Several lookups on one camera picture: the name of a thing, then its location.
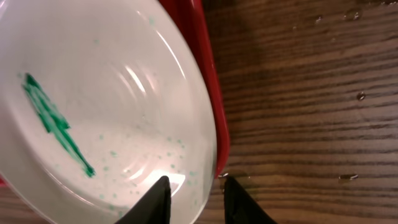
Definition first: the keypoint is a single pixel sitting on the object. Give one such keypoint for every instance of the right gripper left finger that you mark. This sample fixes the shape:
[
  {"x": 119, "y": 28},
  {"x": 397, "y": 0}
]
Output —
[{"x": 153, "y": 207}]

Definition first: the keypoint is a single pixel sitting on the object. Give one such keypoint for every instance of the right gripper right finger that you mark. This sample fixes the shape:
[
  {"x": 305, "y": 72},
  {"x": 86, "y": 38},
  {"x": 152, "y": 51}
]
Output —
[{"x": 240, "y": 207}]

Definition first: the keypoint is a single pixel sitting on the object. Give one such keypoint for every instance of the white plate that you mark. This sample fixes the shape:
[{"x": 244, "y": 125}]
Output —
[{"x": 99, "y": 100}]

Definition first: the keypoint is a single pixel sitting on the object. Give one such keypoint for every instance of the red plastic tray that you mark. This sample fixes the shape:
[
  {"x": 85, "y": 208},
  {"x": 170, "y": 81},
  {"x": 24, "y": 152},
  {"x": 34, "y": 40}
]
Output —
[{"x": 189, "y": 17}]

